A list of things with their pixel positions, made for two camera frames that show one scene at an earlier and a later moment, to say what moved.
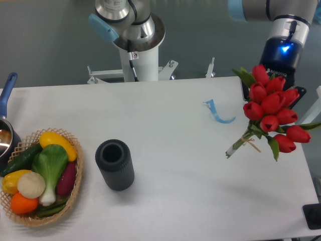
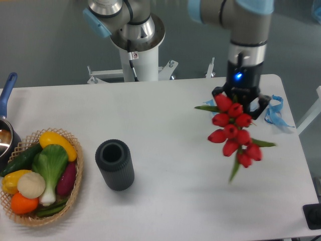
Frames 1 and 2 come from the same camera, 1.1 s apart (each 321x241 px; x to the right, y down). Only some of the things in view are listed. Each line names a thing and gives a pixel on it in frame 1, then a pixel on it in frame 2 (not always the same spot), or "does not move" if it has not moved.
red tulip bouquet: x=267 y=113 → x=235 y=133
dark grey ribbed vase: x=114 y=159 does not move
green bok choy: x=50 y=162 does not move
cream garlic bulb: x=31 y=185 does not move
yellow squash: x=49 y=138 does not move
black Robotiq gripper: x=280 y=55 → x=244 y=82
